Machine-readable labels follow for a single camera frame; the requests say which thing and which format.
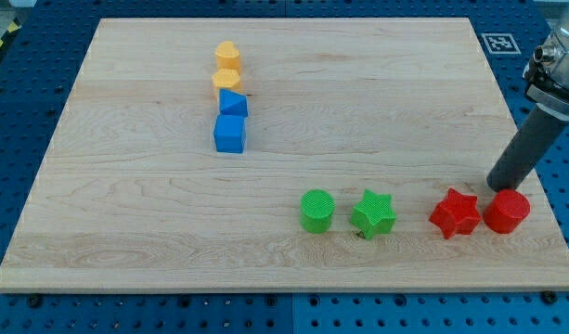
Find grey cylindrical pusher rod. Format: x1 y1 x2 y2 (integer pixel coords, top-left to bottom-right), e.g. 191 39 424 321
486 104 569 192

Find red star block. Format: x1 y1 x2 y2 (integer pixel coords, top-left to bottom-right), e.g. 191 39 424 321
429 187 482 239

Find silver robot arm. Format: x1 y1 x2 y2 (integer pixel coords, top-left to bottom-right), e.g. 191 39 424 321
486 5 569 192

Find green star block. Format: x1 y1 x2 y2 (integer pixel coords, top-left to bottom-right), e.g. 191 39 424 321
350 189 396 240

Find red cylinder block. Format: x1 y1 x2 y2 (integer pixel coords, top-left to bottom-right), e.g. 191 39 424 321
483 189 531 234

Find white fiducial marker tag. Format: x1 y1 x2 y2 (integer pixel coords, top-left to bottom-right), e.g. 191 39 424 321
482 32 521 55

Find green cylinder block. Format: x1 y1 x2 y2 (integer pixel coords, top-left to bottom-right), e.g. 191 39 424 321
300 189 335 234

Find wooden board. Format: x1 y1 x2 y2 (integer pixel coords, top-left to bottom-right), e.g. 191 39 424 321
0 18 569 294

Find blue triangular prism block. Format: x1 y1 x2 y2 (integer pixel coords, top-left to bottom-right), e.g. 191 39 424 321
219 88 249 118

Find blue cube block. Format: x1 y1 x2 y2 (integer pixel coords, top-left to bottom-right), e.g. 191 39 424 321
213 114 246 153

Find yellow hexagon block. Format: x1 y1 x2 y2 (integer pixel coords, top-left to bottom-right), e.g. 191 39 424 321
211 69 242 98

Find yellow heart block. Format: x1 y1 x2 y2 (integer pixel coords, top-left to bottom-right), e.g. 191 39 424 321
214 40 241 74

